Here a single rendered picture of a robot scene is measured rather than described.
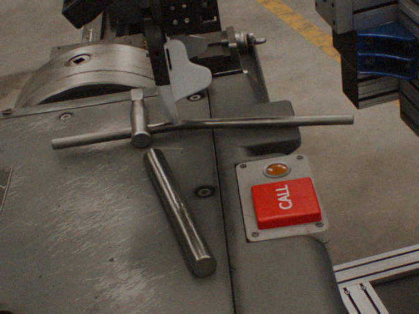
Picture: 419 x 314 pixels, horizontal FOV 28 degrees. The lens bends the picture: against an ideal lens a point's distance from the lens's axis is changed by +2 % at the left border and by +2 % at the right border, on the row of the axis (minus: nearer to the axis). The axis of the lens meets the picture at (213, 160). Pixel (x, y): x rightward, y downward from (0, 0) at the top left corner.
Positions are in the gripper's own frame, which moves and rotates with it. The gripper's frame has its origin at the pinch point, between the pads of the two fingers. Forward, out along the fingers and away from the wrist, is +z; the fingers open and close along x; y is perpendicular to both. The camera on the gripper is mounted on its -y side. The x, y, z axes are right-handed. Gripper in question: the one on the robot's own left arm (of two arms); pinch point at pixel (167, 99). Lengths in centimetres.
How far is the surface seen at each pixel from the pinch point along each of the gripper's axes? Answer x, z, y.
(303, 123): -4.0, 3.4, 14.5
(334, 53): 264, 130, 60
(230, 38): 86, 33, 10
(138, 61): 27.1, 7.4, -5.1
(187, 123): -1.3, 2.8, 1.8
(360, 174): 164, 130, 51
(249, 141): -4.9, 4.1, 8.3
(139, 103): 4.6, 2.3, -3.7
